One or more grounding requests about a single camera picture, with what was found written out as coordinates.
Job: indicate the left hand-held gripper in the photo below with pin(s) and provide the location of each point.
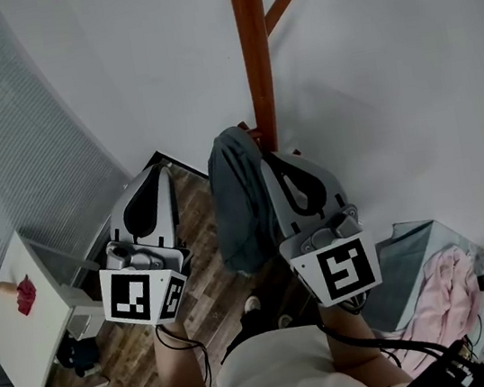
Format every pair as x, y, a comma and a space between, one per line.
126, 297

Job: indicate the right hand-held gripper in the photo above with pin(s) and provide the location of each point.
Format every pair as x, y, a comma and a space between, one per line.
345, 267

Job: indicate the dark grey garment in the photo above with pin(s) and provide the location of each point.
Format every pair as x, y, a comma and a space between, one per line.
236, 212

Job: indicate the brown wooden coat rack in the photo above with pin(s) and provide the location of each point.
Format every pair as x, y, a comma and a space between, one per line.
255, 49

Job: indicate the person's left forearm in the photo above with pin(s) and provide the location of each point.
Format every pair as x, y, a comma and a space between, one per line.
180, 375

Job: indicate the person's right forearm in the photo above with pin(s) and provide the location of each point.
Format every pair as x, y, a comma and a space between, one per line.
352, 343

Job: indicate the person's left shoe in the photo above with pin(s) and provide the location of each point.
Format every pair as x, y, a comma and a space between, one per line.
251, 303

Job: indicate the person's shoe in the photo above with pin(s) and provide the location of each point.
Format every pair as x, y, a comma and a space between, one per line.
284, 320
251, 303

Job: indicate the person's right shoe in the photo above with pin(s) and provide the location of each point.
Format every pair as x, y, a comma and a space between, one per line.
284, 320

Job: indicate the grey glass table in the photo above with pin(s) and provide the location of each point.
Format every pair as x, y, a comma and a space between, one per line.
406, 280

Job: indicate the person's black trousers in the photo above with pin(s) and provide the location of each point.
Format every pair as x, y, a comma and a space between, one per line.
254, 325

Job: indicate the red crumpled item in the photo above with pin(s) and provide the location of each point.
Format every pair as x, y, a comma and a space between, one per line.
26, 295

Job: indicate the dark blue bundle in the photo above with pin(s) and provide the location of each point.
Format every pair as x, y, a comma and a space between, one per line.
79, 357

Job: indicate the small beige item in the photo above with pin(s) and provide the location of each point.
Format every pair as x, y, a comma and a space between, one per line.
4, 287

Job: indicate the pink garment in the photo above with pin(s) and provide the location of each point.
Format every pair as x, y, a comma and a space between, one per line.
449, 292

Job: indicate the person's white shirt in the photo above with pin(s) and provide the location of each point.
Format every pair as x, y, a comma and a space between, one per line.
275, 374

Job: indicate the white side table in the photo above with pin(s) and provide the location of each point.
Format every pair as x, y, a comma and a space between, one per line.
25, 350

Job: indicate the black device box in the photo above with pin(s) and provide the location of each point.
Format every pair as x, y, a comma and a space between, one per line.
456, 368

